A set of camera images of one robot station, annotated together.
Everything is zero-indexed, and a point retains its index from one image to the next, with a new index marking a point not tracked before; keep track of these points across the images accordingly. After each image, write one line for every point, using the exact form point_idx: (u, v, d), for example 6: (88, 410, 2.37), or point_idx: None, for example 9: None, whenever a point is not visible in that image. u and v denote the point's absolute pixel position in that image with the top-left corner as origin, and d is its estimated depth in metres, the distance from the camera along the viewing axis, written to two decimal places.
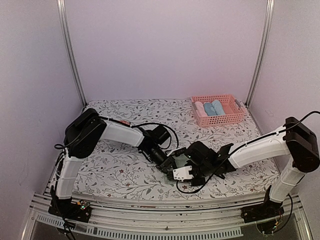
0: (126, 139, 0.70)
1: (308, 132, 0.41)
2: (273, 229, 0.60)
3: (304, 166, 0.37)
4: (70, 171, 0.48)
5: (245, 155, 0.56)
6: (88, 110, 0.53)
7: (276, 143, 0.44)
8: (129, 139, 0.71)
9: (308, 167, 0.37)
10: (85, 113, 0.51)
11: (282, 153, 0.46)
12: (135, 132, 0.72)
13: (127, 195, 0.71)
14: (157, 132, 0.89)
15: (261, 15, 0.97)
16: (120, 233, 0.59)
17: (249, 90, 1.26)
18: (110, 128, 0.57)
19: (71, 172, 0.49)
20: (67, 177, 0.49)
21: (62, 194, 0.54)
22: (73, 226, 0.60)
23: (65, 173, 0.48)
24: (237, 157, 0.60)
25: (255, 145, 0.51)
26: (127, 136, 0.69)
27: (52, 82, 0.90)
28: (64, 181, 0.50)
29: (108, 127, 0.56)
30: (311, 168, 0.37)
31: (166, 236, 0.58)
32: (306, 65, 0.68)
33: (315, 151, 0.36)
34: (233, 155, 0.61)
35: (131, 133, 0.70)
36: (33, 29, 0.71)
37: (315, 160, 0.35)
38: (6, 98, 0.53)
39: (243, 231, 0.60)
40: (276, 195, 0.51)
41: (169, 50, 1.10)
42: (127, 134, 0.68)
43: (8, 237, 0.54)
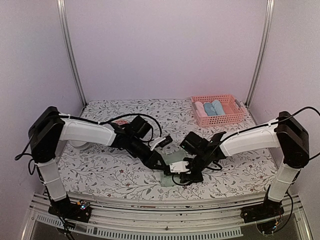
0: (95, 139, 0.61)
1: (300, 128, 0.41)
2: (273, 229, 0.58)
3: (293, 161, 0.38)
4: (48, 175, 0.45)
5: (236, 142, 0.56)
6: (48, 109, 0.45)
7: (269, 135, 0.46)
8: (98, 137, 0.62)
9: (297, 162, 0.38)
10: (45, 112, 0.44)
11: (273, 144, 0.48)
12: (103, 129, 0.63)
13: (127, 196, 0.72)
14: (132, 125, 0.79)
15: (261, 16, 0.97)
16: (120, 233, 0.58)
17: (249, 90, 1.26)
18: (71, 128, 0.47)
19: (48, 175, 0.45)
20: (50, 180, 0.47)
21: (55, 197, 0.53)
22: (74, 226, 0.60)
23: (45, 178, 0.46)
24: (227, 144, 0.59)
25: (247, 134, 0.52)
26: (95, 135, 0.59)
27: (51, 82, 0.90)
28: (50, 185, 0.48)
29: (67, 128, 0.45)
30: (301, 163, 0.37)
31: (166, 236, 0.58)
32: (305, 64, 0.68)
33: (305, 147, 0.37)
34: (224, 143, 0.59)
35: (99, 131, 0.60)
36: (32, 28, 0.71)
37: (305, 156, 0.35)
38: (6, 98, 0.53)
39: (243, 231, 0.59)
40: (275, 195, 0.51)
41: (169, 50, 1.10)
42: (95, 133, 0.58)
43: (8, 237, 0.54)
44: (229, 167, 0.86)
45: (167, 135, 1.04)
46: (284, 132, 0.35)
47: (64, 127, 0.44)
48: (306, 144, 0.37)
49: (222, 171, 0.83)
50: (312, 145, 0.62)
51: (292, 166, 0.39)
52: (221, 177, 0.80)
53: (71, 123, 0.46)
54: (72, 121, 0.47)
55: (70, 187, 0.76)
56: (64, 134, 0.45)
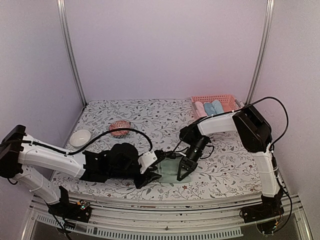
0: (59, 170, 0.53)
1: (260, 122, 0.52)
2: (273, 229, 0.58)
3: (248, 144, 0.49)
4: (30, 185, 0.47)
5: (209, 125, 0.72)
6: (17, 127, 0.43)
7: (229, 119, 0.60)
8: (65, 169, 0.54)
9: (251, 146, 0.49)
10: (12, 131, 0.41)
11: (232, 127, 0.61)
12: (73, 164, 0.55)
13: (127, 195, 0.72)
14: (111, 154, 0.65)
15: (261, 16, 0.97)
16: (120, 233, 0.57)
17: (249, 90, 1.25)
18: (34, 156, 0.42)
19: (30, 185, 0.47)
20: (33, 189, 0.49)
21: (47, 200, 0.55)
22: (73, 226, 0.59)
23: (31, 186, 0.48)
24: (203, 125, 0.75)
25: (218, 118, 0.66)
26: (62, 168, 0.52)
27: (51, 82, 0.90)
28: (37, 191, 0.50)
29: (28, 155, 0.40)
30: (254, 147, 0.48)
31: (166, 236, 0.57)
32: (305, 64, 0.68)
33: (260, 135, 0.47)
34: (201, 123, 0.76)
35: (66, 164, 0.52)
36: (32, 28, 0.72)
37: (257, 141, 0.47)
38: (6, 98, 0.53)
39: (243, 231, 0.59)
40: (268, 188, 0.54)
41: (169, 50, 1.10)
42: (60, 165, 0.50)
43: (8, 237, 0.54)
44: (229, 167, 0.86)
45: (167, 135, 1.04)
46: (238, 117, 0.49)
47: (20, 155, 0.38)
48: (261, 132, 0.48)
49: (221, 171, 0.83)
50: (312, 145, 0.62)
51: (251, 149, 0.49)
52: (221, 177, 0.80)
53: (31, 150, 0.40)
54: (33, 148, 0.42)
55: (70, 187, 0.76)
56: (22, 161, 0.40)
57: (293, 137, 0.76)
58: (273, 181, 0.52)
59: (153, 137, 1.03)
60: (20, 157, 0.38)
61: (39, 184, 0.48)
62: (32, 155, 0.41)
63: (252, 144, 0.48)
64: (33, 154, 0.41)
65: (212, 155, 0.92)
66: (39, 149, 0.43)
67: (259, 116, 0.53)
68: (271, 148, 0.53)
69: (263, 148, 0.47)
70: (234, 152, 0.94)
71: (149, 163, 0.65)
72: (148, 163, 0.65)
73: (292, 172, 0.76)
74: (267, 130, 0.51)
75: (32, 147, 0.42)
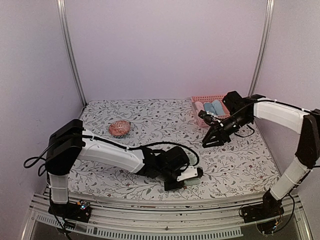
0: (120, 163, 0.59)
1: None
2: (273, 229, 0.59)
3: (302, 154, 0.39)
4: (57, 182, 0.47)
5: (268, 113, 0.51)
6: (72, 121, 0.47)
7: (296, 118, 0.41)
8: (123, 163, 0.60)
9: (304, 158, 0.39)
10: (70, 125, 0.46)
11: (289, 126, 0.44)
12: (133, 159, 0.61)
13: (127, 196, 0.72)
14: (169, 154, 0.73)
15: (260, 16, 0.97)
16: (120, 233, 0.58)
17: (249, 90, 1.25)
18: (97, 151, 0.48)
19: (57, 183, 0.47)
20: (55, 187, 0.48)
21: (56, 200, 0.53)
22: (73, 226, 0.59)
23: (53, 184, 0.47)
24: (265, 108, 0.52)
25: (283, 109, 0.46)
26: (122, 160, 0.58)
27: (51, 82, 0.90)
28: (54, 190, 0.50)
29: (92, 150, 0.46)
30: (307, 162, 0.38)
31: (166, 236, 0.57)
32: (306, 64, 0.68)
33: None
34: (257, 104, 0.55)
35: (126, 157, 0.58)
36: (32, 28, 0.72)
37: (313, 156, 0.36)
38: (6, 97, 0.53)
39: (243, 231, 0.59)
40: (278, 193, 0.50)
41: (170, 51, 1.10)
42: (120, 158, 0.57)
43: (8, 237, 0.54)
44: (229, 167, 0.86)
45: (167, 135, 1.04)
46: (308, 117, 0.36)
47: (83, 150, 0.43)
48: None
49: (221, 172, 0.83)
50: None
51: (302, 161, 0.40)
52: (221, 177, 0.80)
53: (93, 145, 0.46)
54: (95, 143, 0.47)
55: (70, 187, 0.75)
56: (83, 155, 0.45)
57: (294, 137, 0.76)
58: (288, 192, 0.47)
59: (153, 137, 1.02)
60: (82, 152, 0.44)
61: (63, 186, 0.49)
62: (94, 149, 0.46)
63: (305, 155, 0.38)
64: (95, 149, 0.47)
65: (212, 155, 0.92)
66: (99, 144, 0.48)
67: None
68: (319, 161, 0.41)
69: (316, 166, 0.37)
70: (234, 152, 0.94)
71: (190, 174, 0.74)
72: (191, 174, 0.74)
73: None
74: None
75: (94, 141, 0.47)
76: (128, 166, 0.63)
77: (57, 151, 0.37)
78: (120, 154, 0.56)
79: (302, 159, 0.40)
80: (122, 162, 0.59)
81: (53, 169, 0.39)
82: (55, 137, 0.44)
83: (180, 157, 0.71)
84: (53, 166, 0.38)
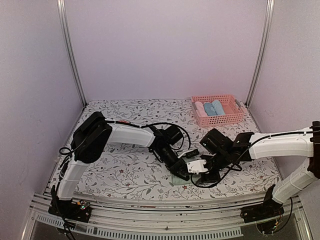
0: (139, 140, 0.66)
1: None
2: (274, 229, 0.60)
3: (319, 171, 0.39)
4: (76, 175, 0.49)
5: (267, 147, 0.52)
6: (93, 113, 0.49)
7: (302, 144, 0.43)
8: (141, 139, 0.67)
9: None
10: (92, 117, 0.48)
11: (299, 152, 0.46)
12: (146, 134, 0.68)
13: (127, 196, 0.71)
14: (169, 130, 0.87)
15: (260, 16, 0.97)
16: (120, 233, 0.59)
17: (249, 89, 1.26)
18: (118, 132, 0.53)
19: (76, 175, 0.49)
20: (75, 180, 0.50)
21: (63, 196, 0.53)
22: (73, 226, 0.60)
23: (69, 175, 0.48)
24: (258, 148, 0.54)
25: (281, 139, 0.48)
26: (140, 137, 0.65)
27: (52, 83, 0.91)
28: (67, 183, 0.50)
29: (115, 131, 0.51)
30: None
31: (166, 236, 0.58)
32: (305, 64, 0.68)
33: None
34: (254, 145, 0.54)
35: (142, 133, 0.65)
36: (33, 29, 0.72)
37: None
38: (6, 97, 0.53)
39: (243, 231, 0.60)
40: (281, 196, 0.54)
41: (169, 51, 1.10)
42: (138, 135, 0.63)
43: (8, 237, 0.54)
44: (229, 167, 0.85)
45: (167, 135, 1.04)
46: None
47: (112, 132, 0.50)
48: None
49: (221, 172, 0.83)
50: None
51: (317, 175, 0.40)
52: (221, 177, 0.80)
53: (116, 128, 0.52)
54: (118, 125, 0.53)
55: None
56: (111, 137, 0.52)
57: None
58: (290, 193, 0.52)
59: None
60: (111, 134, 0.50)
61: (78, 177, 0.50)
62: (118, 131, 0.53)
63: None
64: (119, 130, 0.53)
65: None
66: (121, 126, 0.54)
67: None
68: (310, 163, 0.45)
69: None
70: None
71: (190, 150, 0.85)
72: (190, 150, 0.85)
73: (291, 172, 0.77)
74: None
75: (116, 125, 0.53)
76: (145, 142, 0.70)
77: (90, 138, 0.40)
78: (139, 132, 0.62)
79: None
80: (141, 138, 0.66)
81: (89, 155, 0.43)
82: (82, 131, 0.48)
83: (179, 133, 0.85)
84: (89, 152, 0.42)
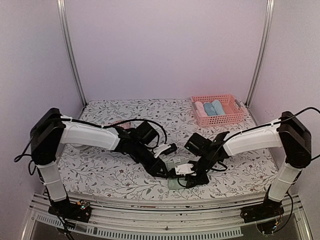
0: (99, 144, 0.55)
1: (302, 129, 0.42)
2: (274, 229, 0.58)
3: (295, 161, 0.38)
4: (48, 177, 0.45)
5: (240, 143, 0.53)
6: (50, 110, 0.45)
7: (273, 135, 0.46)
8: (103, 142, 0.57)
9: (299, 163, 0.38)
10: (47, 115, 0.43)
11: (271, 144, 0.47)
12: (109, 135, 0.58)
13: (127, 196, 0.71)
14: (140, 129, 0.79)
15: (261, 15, 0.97)
16: (120, 233, 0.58)
17: (249, 89, 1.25)
18: (73, 131, 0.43)
19: (49, 178, 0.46)
20: (48, 182, 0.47)
21: (55, 197, 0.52)
22: (73, 226, 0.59)
23: (45, 179, 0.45)
24: (231, 145, 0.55)
25: (252, 133, 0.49)
26: (101, 139, 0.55)
27: (52, 83, 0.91)
28: (50, 186, 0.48)
29: (69, 130, 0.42)
30: (303, 163, 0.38)
31: (166, 236, 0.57)
32: (306, 64, 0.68)
33: (308, 146, 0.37)
34: (227, 142, 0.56)
35: (105, 134, 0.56)
36: (33, 29, 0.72)
37: (306, 156, 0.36)
38: (6, 97, 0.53)
39: (243, 231, 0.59)
40: (274, 194, 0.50)
41: (169, 50, 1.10)
42: (99, 137, 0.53)
43: (9, 237, 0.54)
44: (229, 167, 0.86)
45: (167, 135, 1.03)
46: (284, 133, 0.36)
47: (65, 131, 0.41)
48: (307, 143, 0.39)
49: (222, 172, 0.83)
50: (312, 146, 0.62)
51: (293, 165, 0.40)
52: (221, 177, 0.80)
53: (72, 126, 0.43)
54: (73, 124, 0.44)
55: (70, 187, 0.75)
56: (65, 137, 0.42)
57: None
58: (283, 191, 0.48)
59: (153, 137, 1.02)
60: (64, 133, 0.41)
61: (56, 178, 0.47)
62: (74, 131, 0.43)
63: (299, 160, 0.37)
64: (75, 129, 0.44)
65: None
66: (78, 124, 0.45)
67: (299, 122, 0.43)
68: None
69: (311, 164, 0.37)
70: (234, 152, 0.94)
71: (164, 147, 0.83)
72: (164, 146, 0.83)
73: None
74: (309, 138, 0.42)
75: (72, 123, 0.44)
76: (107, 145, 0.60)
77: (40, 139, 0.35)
78: (99, 132, 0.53)
79: (297, 164, 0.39)
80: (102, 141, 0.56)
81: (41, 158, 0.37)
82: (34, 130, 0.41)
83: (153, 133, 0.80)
84: (37, 156, 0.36)
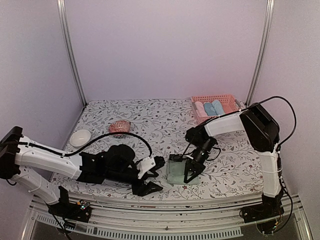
0: (56, 171, 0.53)
1: (268, 119, 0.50)
2: (273, 229, 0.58)
3: (256, 144, 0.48)
4: (27, 186, 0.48)
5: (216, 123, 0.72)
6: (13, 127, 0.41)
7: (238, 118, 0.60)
8: (63, 170, 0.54)
9: (260, 145, 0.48)
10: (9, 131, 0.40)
11: (237, 126, 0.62)
12: (70, 164, 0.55)
13: (127, 196, 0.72)
14: (107, 155, 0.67)
15: (261, 15, 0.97)
16: (120, 233, 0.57)
17: (249, 89, 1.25)
18: (27, 158, 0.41)
19: (28, 186, 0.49)
20: (32, 189, 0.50)
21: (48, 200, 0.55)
22: (73, 226, 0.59)
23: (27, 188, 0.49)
24: (210, 125, 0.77)
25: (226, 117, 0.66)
26: (59, 167, 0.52)
27: (52, 83, 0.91)
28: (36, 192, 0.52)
29: (22, 157, 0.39)
30: (263, 146, 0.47)
31: (166, 236, 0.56)
32: (306, 64, 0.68)
33: (267, 133, 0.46)
34: (208, 124, 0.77)
35: (64, 164, 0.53)
36: (33, 29, 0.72)
37: (264, 139, 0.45)
38: (6, 97, 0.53)
39: (243, 231, 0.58)
40: (269, 188, 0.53)
41: (169, 50, 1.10)
42: (56, 166, 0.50)
43: (8, 236, 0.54)
44: (229, 167, 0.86)
45: (167, 135, 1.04)
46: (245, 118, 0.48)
47: (17, 157, 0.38)
48: (269, 130, 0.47)
49: (221, 172, 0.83)
50: (312, 146, 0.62)
51: (258, 148, 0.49)
52: (221, 177, 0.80)
53: (27, 152, 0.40)
54: (29, 149, 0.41)
55: (70, 187, 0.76)
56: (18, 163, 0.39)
57: (294, 137, 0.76)
58: (276, 181, 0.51)
59: (153, 137, 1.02)
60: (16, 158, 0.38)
61: (36, 185, 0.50)
62: (28, 156, 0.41)
63: (260, 142, 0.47)
64: (29, 156, 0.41)
65: (211, 155, 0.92)
66: (35, 150, 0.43)
67: (267, 113, 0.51)
68: (278, 148, 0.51)
69: (270, 148, 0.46)
70: (234, 152, 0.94)
71: (148, 167, 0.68)
72: (148, 166, 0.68)
73: (291, 171, 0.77)
74: (276, 128, 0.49)
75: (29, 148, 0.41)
76: (68, 173, 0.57)
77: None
78: (56, 161, 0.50)
79: (259, 146, 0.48)
80: (60, 169, 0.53)
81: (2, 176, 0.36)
82: None
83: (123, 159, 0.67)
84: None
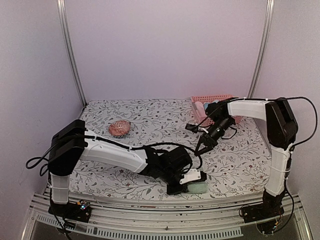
0: (123, 163, 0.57)
1: (291, 117, 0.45)
2: (273, 229, 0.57)
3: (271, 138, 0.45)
4: (58, 182, 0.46)
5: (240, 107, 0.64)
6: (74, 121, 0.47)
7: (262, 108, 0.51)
8: (127, 163, 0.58)
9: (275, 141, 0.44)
10: (72, 126, 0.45)
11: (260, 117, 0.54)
12: (135, 158, 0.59)
13: (127, 196, 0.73)
14: (172, 154, 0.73)
15: (261, 15, 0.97)
16: (120, 233, 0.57)
17: (249, 89, 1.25)
18: (96, 151, 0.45)
19: (58, 183, 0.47)
20: (57, 187, 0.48)
21: (57, 200, 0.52)
22: (73, 226, 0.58)
23: (53, 184, 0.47)
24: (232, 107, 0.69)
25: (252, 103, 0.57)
26: (124, 161, 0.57)
27: (51, 82, 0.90)
28: (55, 190, 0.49)
29: (91, 150, 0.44)
30: (278, 142, 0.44)
31: (166, 236, 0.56)
32: (306, 63, 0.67)
33: (287, 129, 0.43)
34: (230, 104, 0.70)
35: (129, 157, 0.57)
36: (32, 28, 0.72)
37: (280, 135, 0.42)
38: (6, 97, 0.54)
39: (243, 231, 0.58)
40: (272, 187, 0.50)
41: (169, 50, 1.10)
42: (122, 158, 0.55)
43: (9, 236, 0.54)
44: (229, 167, 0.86)
45: (167, 135, 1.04)
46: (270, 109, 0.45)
47: (85, 150, 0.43)
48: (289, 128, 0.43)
49: (221, 172, 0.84)
50: (312, 146, 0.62)
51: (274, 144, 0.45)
52: (221, 177, 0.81)
53: (95, 145, 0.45)
54: (97, 143, 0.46)
55: (70, 187, 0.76)
56: (86, 155, 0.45)
57: None
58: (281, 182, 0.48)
59: (153, 137, 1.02)
60: (84, 152, 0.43)
61: (65, 186, 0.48)
62: (97, 149, 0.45)
63: (276, 138, 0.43)
64: (97, 149, 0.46)
65: (212, 155, 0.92)
66: (102, 144, 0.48)
67: (291, 110, 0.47)
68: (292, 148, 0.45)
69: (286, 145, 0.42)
70: (234, 152, 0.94)
71: (194, 178, 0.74)
72: (194, 176, 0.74)
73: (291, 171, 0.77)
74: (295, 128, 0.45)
75: (96, 142, 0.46)
76: (132, 167, 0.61)
77: (59, 151, 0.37)
78: (122, 153, 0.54)
79: (274, 140, 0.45)
80: (125, 162, 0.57)
81: (57, 170, 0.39)
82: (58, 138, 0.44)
83: (185, 159, 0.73)
84: (55, 168, 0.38)
